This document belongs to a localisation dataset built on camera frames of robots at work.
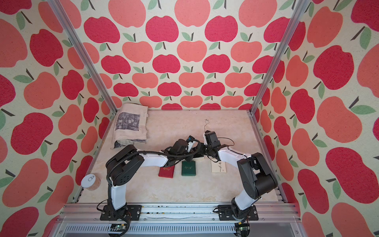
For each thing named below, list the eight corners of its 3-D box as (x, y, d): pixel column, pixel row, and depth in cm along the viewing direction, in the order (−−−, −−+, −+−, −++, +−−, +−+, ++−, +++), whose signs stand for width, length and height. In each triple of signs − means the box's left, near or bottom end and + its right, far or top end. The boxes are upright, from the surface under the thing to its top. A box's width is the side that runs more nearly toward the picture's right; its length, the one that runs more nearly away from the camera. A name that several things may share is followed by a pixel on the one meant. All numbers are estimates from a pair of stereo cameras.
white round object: (84, 190, 83) (78, 187, 79) (89, 177, 88) (84, 174, 83) (98, 190, 83) (92, 187, 79) (102, 177, 88) (98, 174, 83)
